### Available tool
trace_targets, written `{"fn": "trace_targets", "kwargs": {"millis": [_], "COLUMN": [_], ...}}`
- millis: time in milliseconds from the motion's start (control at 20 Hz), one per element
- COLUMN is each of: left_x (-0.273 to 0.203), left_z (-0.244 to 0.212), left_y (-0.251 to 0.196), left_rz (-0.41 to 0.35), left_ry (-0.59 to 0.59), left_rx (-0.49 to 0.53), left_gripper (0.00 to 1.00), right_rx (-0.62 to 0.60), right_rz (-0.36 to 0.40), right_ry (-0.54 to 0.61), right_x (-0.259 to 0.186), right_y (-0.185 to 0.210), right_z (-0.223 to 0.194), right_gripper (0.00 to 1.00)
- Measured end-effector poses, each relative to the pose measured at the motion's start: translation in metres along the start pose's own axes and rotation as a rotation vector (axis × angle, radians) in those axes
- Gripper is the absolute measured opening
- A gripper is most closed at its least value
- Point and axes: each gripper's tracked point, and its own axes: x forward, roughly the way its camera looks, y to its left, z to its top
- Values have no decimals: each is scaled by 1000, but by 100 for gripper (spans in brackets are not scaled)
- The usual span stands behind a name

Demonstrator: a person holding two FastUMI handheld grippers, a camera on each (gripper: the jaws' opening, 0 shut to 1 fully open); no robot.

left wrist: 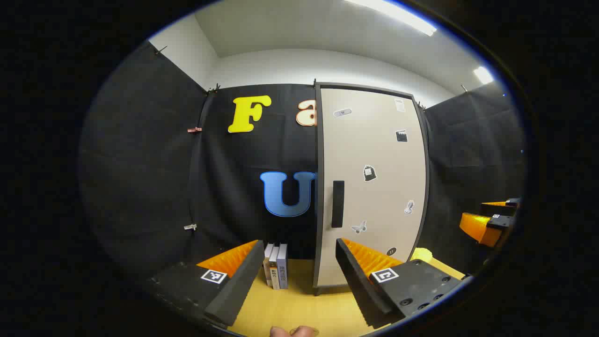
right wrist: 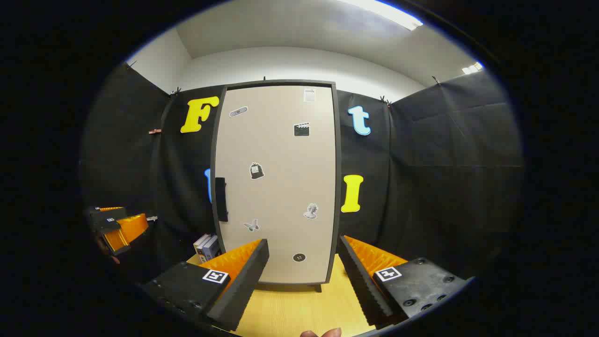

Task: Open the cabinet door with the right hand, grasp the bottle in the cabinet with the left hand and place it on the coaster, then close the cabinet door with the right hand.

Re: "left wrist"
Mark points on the white and black book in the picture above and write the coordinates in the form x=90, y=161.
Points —
x=274, y=269

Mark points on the black backdrop cloth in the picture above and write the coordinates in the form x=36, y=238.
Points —
x=140, y=164

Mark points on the pink clip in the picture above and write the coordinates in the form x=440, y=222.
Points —
x=194, y=129

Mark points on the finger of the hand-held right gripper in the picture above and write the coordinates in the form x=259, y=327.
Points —
x=477, y=228
x=496, y=204

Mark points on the beige book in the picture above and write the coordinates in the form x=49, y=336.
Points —
x=267, y=267

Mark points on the blue book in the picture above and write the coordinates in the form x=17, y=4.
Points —
x=283, y=267

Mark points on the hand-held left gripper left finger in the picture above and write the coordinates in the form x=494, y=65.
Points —
x=236, y=285

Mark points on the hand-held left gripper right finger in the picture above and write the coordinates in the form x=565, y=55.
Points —
x=358, y=281

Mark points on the dark grey cabinet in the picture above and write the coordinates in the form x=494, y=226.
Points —
x=318, y=210

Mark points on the short ceiling light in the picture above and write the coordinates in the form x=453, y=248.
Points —
x=483, y=75

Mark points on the yellow lumpy ball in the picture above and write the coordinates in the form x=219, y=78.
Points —
x=421, y=255

